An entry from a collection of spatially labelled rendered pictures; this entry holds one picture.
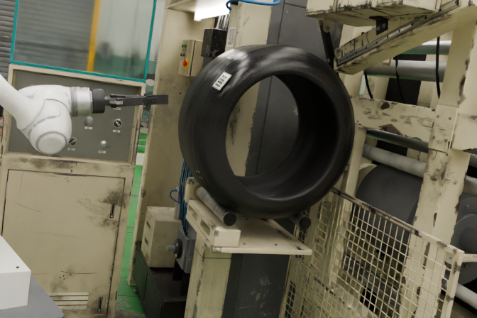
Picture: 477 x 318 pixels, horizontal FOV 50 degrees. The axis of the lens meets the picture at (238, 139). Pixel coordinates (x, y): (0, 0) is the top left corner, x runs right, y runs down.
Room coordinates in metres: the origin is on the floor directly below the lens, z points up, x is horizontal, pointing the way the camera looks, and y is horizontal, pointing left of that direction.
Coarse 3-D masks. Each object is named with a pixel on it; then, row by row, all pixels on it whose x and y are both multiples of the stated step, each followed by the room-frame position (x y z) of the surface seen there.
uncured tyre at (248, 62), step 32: (224, 64) 1.64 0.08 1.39; (256, 64) 1.61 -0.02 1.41; (288, 64) 1.64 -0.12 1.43; (320, 64) 1.70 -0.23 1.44; (192, 96) 1.68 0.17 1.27; (224, 96) 1.57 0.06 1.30; (320, 96) 1.96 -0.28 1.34; (192, 128) 1.60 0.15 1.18; (224, 128) 1.57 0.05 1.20; (320, 128) 1.99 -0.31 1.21; (352, 128) 1.75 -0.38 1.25; (192, 160) 1.63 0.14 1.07; (224, 160) 1.58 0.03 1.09; (288, 160) 1.98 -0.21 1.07; (320, 160) 1.93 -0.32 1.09; (224, 192) 1.60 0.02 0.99; (256, 192) 1.92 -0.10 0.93; (288, 192) 1.90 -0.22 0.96; (320, 192) 1.72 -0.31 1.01
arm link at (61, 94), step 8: (24, 88) 1.47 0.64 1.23; (32, 88) 1.47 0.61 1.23; (40, 88) 1.47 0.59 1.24; (48, 88) 1.48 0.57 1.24; (56, 88) 1.49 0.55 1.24; (64, 88) 1.50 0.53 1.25; (32, 96) 1.45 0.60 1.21; (40, 96) 1.44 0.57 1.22; (48, 96) 1.44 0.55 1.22; (56, 96) 1.45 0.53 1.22; (64, 96) 1.47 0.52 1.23; (64, 104) 1.44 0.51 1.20
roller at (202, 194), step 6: (198, 192) 1.89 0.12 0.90; (204, 192) 1.85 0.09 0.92; (204, 198) 1.81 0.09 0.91; (210, 198) 1.78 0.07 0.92; (210, 204) 1.74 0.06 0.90; (216, 204) 1.71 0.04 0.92; (222, 204) 1.70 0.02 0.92; (216, 210) 1.68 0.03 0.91; (222, 210) 1.65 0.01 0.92; (228, 210) 1.64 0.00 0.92; (222, 216) 1.62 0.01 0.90; (228, 216) 1.61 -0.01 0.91; (234, 216) 1.61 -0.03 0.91; (228, 222) 1.61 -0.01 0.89; (234, 222) 1.62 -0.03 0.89
